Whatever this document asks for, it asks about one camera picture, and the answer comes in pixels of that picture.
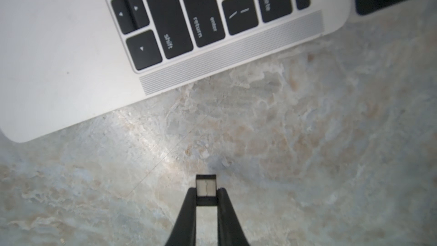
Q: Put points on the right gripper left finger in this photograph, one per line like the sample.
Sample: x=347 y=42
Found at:
x=184 y=230

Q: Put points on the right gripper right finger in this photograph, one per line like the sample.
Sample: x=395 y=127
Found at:
x=230 y=232

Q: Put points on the small usb mouse receiver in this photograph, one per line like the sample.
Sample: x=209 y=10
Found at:
x=206 y=190

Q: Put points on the silver laptop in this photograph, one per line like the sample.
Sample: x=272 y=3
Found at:
x=66 y=61

